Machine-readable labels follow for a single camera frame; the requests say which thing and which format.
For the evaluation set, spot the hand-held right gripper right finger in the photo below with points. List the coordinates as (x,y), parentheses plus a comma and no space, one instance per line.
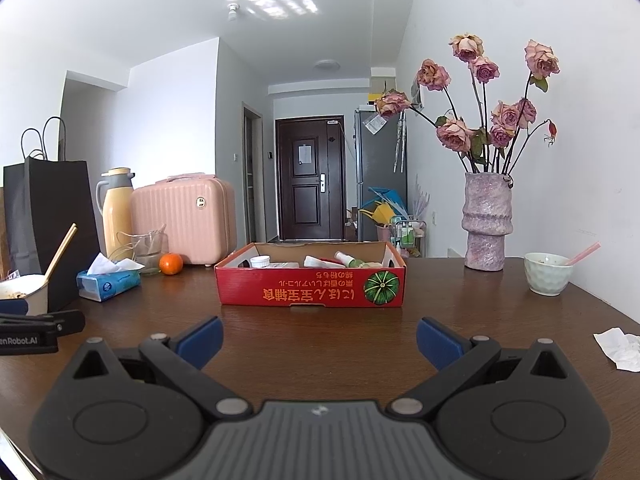
(435,342)

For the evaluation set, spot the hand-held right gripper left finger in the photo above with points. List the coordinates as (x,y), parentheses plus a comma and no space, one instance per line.
(202,340)

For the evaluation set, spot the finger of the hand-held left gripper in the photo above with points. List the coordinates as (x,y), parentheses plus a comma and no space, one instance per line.
(69,321)

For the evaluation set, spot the white round jar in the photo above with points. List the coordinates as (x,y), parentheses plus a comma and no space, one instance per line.
(260,261)

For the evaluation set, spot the red cardboard box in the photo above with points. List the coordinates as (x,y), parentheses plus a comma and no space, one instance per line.
(300,290)

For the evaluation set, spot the small spray bottle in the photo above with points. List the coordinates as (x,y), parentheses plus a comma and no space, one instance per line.
(352,260)

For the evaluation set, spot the white enamel bowl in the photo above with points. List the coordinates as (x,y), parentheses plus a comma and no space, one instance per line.
(35,300)

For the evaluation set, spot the blue tissue box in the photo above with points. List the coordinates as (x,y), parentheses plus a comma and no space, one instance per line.
(107,285)

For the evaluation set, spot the wooden chopstick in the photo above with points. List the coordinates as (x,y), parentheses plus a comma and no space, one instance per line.
(60,249)
(65,247)

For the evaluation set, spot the orange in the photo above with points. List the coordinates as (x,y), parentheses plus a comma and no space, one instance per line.
(171,264)

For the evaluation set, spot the white board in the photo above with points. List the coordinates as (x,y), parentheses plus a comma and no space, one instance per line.
(455,252)

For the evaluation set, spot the clear glass pitcher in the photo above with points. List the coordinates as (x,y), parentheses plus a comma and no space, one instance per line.
(147,255)

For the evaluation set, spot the metal rack trolley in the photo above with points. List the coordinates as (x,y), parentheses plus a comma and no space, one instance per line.
(407,235)

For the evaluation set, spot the yellow thermos jug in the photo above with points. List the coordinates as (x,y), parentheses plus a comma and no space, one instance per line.
(117,220)

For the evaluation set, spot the black paper bag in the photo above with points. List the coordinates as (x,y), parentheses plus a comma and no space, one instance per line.
(45,210)

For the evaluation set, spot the pink suitcase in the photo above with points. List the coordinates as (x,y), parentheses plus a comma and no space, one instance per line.
(185,225)

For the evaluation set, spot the pink bin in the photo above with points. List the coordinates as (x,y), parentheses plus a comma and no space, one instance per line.
(383,232)

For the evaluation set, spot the purple ceramic vase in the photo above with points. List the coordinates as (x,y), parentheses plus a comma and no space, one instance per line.
(487,225)

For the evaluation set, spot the white textured cup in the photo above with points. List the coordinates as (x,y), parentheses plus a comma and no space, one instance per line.
(547,277)

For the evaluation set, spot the dried lavender bunch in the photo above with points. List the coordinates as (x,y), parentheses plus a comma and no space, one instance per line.
(422,200)

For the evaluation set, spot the dark brown door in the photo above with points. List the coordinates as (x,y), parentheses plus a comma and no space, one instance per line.
(305,205)

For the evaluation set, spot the pink spoon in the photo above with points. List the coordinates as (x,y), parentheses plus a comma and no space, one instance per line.
(585,252)

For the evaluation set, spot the grey refrigerator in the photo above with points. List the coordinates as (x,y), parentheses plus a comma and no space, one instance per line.
(382,170)

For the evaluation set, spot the crumpled white tissue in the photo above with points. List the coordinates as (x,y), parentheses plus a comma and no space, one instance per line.
(620,347)

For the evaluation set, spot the white folded umbrella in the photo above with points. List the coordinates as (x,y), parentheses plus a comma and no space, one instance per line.
(400,145)

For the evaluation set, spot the dried pink roses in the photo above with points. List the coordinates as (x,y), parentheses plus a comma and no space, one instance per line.
(457,132)

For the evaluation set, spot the white notice paper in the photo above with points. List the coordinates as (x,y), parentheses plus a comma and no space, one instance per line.
(305,154)

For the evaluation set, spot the clear plastic pouch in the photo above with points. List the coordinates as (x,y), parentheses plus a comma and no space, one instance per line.
(376,123)

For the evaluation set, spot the round ceiling light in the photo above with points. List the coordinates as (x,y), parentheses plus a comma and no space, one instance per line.
(327,65)

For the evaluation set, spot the ceiling sprinkler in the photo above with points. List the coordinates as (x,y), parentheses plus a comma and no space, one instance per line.
(233,11)

